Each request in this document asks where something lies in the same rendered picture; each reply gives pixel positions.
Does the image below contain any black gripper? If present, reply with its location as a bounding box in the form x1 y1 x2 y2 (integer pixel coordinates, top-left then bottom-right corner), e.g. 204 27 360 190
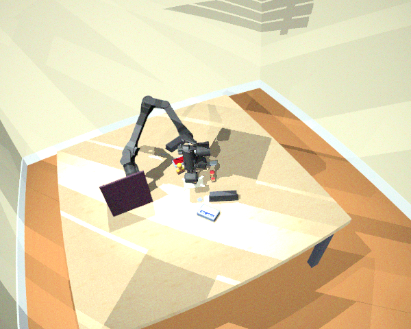
183 153 198 183

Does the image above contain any pale grey card taped at corners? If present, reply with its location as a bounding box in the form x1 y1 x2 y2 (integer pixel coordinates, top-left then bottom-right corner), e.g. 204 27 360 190
182 176 204 190

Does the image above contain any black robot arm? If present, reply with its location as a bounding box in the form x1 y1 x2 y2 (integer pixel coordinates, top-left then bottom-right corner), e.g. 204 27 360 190
119 95 210 176

